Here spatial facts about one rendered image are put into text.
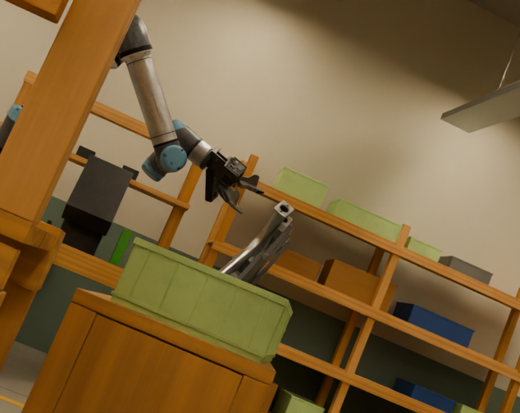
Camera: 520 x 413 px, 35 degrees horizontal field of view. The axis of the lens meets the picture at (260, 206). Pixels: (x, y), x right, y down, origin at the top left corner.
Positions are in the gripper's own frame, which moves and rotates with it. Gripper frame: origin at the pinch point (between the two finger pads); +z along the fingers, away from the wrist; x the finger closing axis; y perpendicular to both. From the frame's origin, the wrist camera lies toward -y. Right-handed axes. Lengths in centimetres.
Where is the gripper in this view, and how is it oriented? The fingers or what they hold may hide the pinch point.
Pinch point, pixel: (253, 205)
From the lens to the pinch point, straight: 253.5
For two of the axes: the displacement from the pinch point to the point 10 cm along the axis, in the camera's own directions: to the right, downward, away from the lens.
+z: 7.6, 6.5, -0.7
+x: 4.4, -4.3, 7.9
